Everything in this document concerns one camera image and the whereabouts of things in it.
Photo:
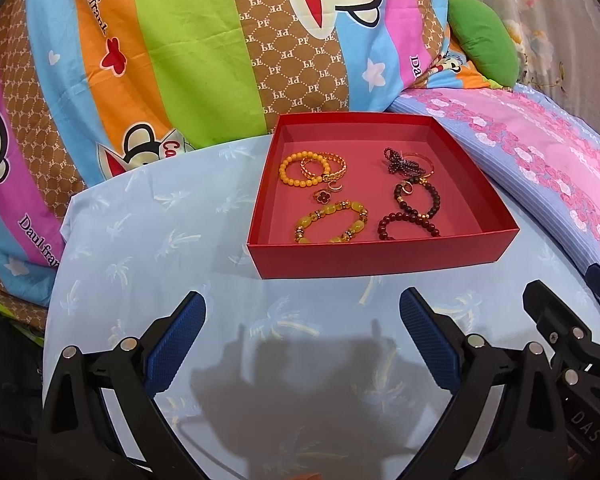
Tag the rose gold bangle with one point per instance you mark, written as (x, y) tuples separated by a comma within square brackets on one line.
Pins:
[(432, 165)]

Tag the colourful monkey print blanket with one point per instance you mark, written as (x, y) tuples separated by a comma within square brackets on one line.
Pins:
[(180, 60)]

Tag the light blue palm print sheet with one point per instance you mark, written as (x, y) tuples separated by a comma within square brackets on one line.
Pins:
[(155, 235)]

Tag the red jewelry box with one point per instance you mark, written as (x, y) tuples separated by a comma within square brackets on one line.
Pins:
[(380, 260)]

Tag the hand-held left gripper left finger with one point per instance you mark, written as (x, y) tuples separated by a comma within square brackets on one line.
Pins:
[(175, 345)]

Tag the grey floral fabric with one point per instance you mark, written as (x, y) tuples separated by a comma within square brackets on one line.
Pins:
[(555, 20)]

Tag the green pillow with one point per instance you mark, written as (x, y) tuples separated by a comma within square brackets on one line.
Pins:
[(485, 40)]

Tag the pink blue floral pillow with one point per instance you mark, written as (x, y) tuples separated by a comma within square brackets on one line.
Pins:
[(530, 135)]

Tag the purple garnet bead strand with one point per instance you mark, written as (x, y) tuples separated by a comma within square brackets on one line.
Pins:
[(395, 162)]

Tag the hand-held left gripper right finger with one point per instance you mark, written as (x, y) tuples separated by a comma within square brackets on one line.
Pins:
[(430, 340)]

